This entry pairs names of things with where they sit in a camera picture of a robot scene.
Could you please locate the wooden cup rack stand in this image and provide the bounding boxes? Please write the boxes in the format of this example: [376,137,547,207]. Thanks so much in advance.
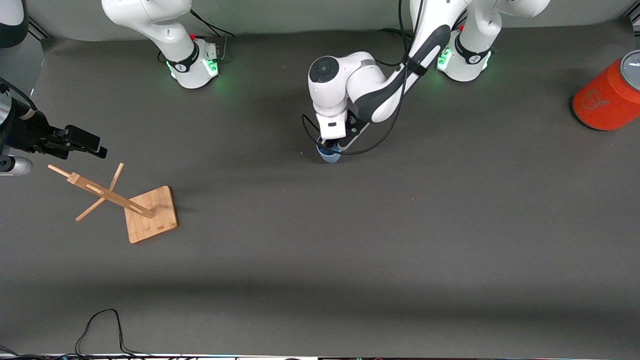
[47,162,180,244]

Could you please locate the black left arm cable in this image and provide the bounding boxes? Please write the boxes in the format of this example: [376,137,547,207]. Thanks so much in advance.
[301,0,426,156]

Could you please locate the black left base cables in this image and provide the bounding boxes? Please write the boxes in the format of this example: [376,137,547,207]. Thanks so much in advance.
[377,27,412,51]

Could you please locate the black base cables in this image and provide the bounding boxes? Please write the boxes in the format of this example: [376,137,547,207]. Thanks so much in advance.
[190,5,237,63]
[377,27,412,51]

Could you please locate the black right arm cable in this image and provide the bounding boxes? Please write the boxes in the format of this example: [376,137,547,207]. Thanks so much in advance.
[0,77,38,121]

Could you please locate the orange cylindrical can grey lid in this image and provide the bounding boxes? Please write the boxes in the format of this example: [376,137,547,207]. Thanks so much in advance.
[572,49,640,132]

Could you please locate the black right base cables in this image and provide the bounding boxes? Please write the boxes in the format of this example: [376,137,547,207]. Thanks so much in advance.
[190,5,237,63]

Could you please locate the black aluminium frame rail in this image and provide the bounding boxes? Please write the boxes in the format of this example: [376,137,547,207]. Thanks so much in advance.
[27,17,51,40]

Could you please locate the light blue plastic cup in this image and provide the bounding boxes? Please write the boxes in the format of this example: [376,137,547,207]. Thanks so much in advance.
[317,137,343,164]

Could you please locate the black looped cable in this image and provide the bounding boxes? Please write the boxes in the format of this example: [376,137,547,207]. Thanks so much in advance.
[75,308,151,357]

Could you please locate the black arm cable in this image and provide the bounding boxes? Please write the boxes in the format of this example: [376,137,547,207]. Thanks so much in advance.
[0,77,38,121]
[301,0,426,156]

